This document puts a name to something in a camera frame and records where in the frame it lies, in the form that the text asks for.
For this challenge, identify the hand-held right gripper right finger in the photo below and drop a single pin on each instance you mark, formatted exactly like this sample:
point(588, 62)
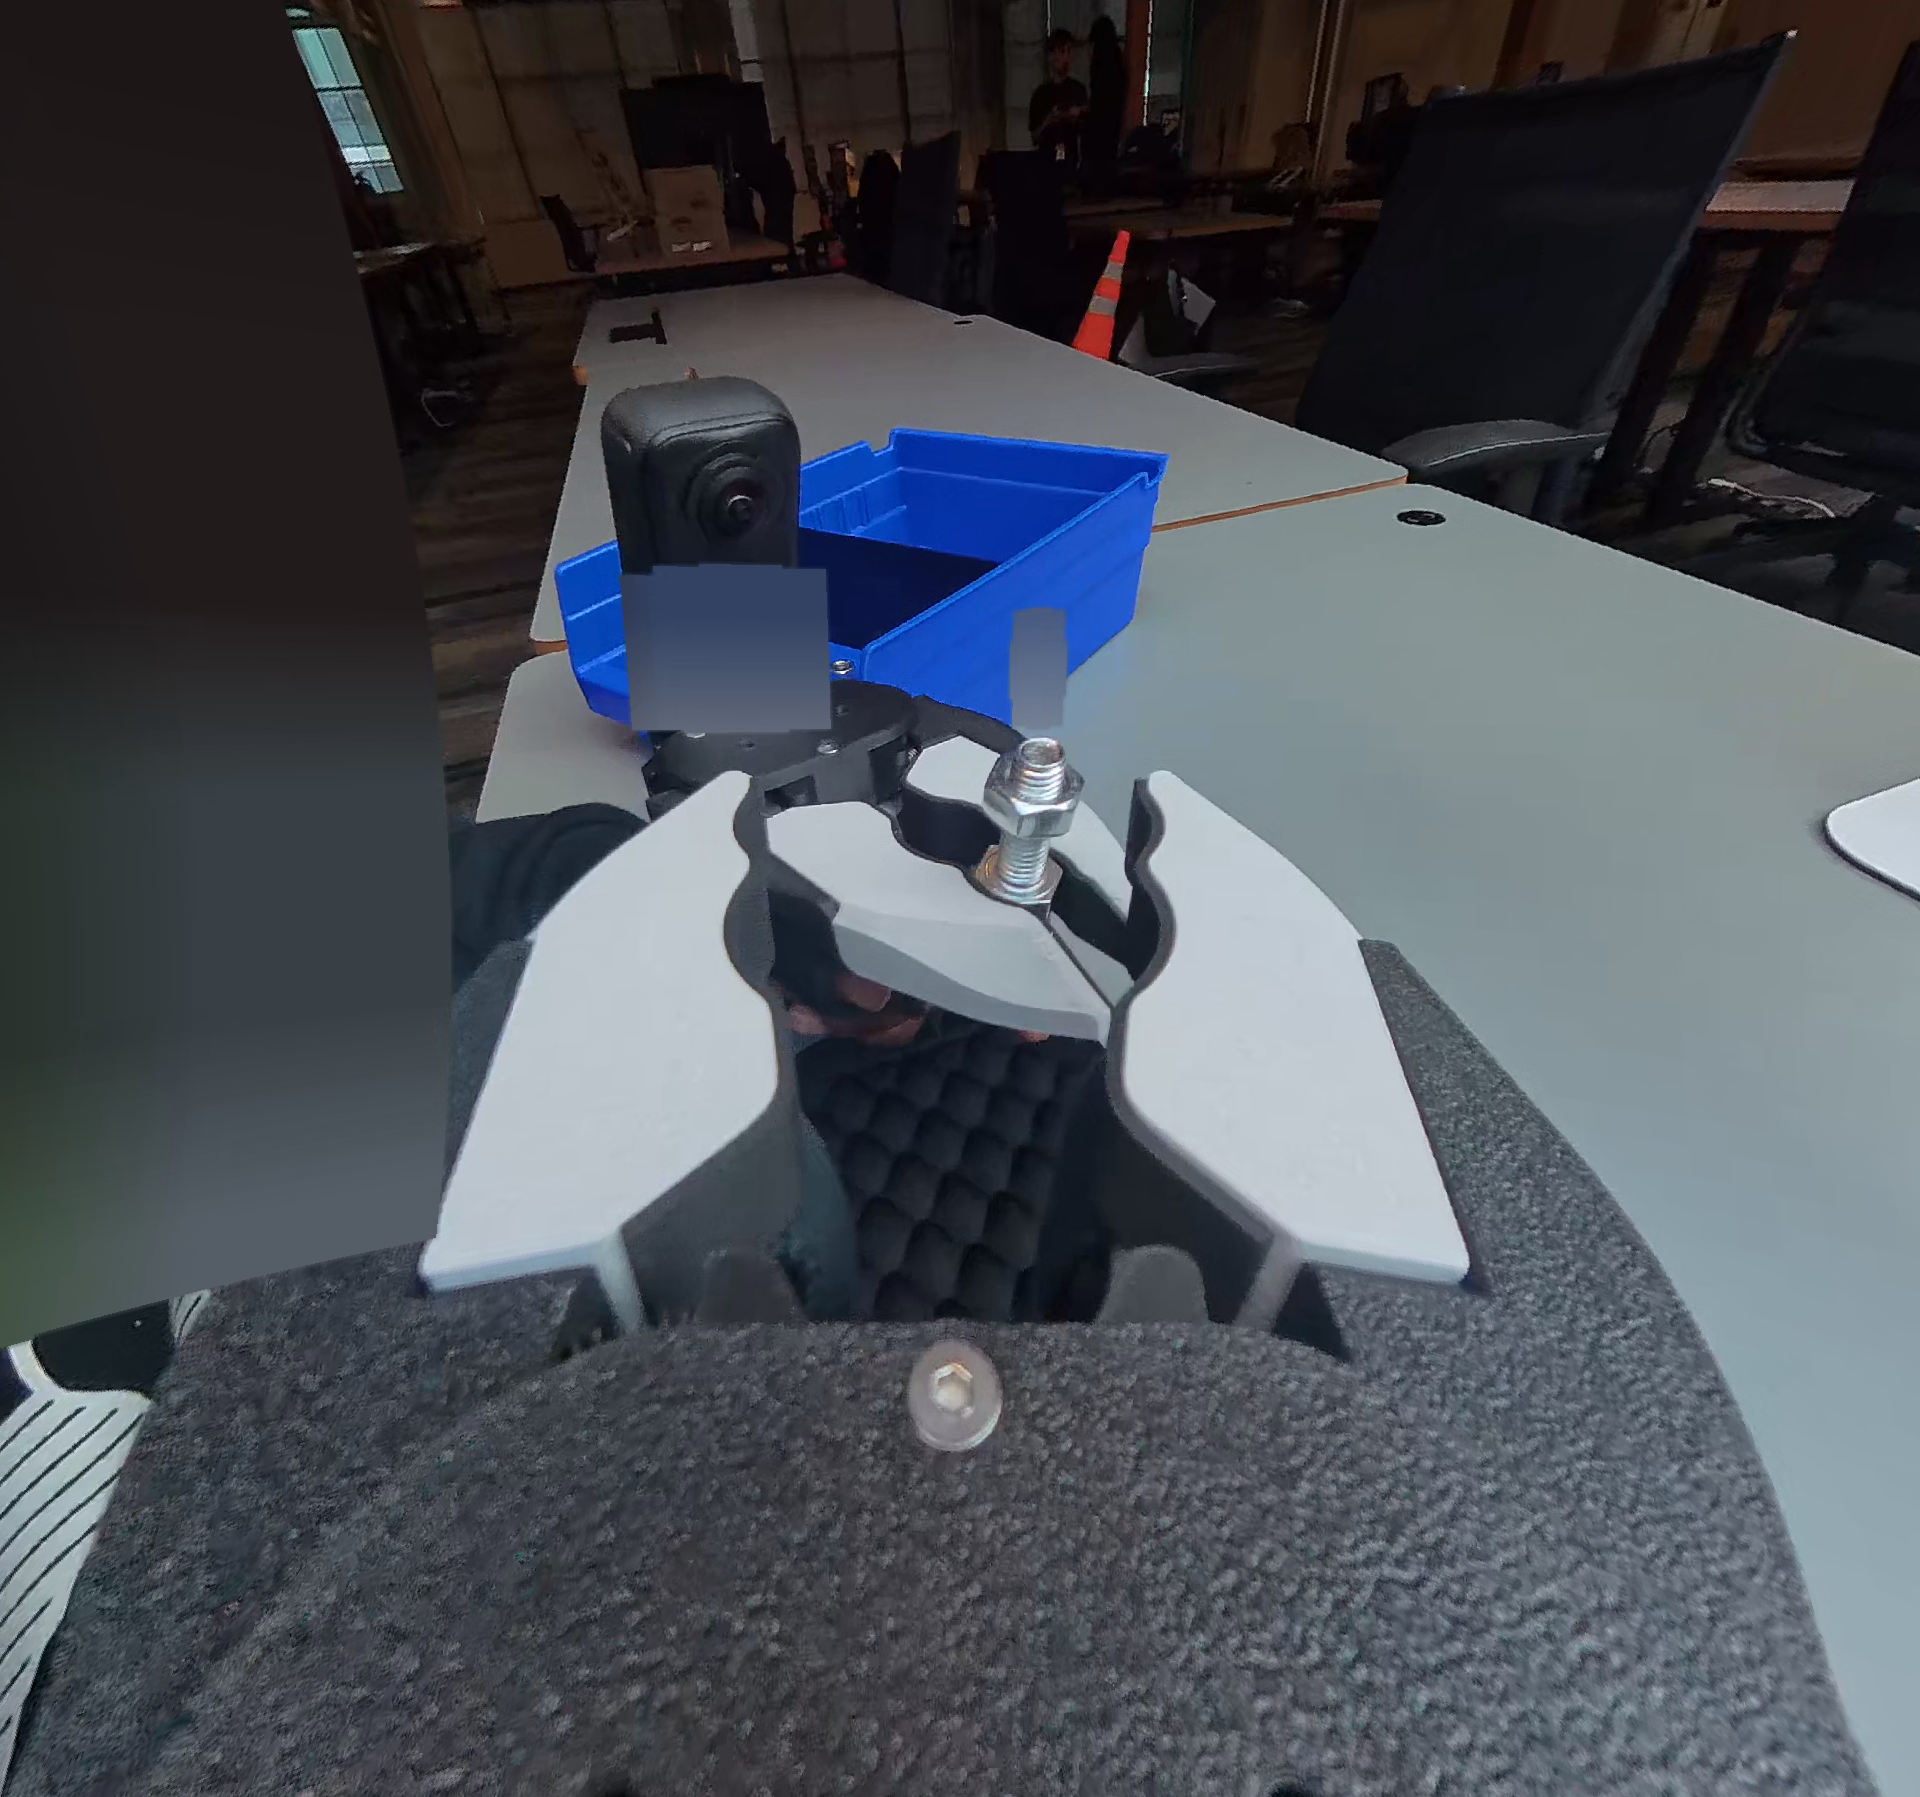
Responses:
point(1288, 1063)

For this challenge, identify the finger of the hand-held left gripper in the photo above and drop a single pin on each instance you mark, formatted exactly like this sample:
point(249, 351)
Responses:
point(962, 963)
point(1083, 933)

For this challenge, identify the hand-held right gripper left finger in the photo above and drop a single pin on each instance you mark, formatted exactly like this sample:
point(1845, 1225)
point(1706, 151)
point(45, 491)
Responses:
point(600, 1063)

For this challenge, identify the silver hex bolt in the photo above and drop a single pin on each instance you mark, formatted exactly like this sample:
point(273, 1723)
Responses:
point(1022, 860)

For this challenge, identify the silver hex nut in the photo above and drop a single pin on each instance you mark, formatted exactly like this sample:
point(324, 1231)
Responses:
point(1034, 804)

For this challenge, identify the blue plastic bin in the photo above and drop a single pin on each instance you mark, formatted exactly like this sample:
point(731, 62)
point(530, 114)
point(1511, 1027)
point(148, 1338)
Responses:
point(931, 468)

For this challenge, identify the person's left hand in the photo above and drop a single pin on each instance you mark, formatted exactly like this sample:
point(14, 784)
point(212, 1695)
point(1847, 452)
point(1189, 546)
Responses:
point(856, 1002)

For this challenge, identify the small black object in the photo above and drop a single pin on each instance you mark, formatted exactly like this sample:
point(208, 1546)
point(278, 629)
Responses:
point(640, 327)

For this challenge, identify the black honeycomb wrist pad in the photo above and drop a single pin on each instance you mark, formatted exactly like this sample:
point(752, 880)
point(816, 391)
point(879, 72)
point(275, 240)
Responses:
point(962, 1166)

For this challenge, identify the cardboard box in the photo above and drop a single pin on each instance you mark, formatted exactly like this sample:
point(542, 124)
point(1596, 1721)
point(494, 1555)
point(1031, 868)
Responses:
point(688, 211)

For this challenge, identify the orange traffic cone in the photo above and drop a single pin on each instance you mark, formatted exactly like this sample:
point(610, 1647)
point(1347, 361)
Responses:
point(1107, 310)

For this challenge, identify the black white patterned pants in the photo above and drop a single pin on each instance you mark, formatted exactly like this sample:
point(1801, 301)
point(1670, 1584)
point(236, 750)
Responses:
point(62, 1498)

